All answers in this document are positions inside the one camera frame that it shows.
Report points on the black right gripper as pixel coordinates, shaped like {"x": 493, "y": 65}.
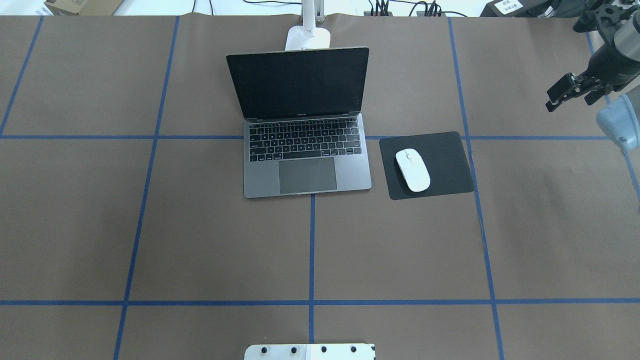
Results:
{"x": 601, "y": 63}

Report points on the black mouse pad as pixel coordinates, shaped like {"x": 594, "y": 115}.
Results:
{"x": 445, "y": 160}

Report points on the white computer mouse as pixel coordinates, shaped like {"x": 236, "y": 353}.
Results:
{"x": 413, "y": 169}

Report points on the grey laptop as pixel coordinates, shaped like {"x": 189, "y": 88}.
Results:
{"x": 303, "y": 130}

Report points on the white desk lamp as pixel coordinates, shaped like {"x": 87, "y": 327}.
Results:
{"x": 308, "y": 35}

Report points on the black usb hub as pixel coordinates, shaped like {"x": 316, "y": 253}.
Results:
{"x": 414, "y": 13}

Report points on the brown cardboard box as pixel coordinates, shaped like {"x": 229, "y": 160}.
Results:
{"x": 83, "y": 7}

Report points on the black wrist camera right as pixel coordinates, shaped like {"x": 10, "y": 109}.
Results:
{"x": 605, "y": 16}

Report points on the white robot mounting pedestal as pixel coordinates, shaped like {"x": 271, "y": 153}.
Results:
{"x": 312, "y": 351}

